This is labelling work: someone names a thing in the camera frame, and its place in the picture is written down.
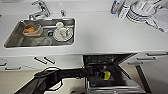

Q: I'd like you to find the small white bottle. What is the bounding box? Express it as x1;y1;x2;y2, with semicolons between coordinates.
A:
118;0;130;20

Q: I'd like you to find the bowl with orange sponge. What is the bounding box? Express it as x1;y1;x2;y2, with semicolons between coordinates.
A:
21;23;45;38

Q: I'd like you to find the stainless steel dishwasher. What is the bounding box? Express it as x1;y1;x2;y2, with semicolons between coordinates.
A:
81;52;148;94

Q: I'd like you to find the stack of white dishes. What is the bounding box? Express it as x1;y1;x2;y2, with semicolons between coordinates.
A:
127;0;158;25

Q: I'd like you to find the chrome faucet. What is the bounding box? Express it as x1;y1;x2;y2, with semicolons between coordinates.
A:
28;0;52;21

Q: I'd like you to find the white cup on saucer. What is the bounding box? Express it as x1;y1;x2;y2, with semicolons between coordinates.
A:
52;21;74;43

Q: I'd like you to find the small chrome sink knob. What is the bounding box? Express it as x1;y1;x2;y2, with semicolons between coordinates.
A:
59;9;66;18

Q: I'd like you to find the white dish soap bottle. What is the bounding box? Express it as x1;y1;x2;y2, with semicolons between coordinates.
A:
110;0;121;15

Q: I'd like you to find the steel sink basin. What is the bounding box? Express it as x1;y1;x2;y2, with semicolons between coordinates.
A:
3;17;77;49

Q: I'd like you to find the white two-door sink cabinet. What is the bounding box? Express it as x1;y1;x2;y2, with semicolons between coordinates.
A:
19;54;85;73

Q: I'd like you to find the small yellow object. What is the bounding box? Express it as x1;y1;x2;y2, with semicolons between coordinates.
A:
101;70;112;82

